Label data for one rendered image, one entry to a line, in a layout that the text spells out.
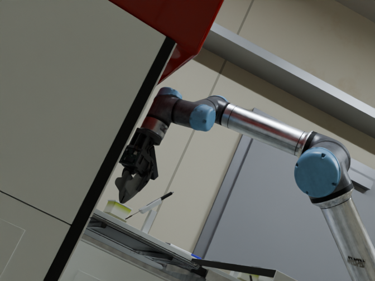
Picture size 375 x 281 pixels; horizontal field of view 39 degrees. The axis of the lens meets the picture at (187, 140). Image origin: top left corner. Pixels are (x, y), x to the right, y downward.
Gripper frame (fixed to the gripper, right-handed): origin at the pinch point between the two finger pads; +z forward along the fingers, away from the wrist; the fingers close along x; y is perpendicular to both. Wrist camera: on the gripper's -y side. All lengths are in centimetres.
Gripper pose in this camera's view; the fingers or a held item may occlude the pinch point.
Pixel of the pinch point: (124, 200)
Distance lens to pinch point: 151.1
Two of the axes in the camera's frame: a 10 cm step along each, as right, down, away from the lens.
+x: 8.3, 2.0, -5.2
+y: -3.9, -4.6, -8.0
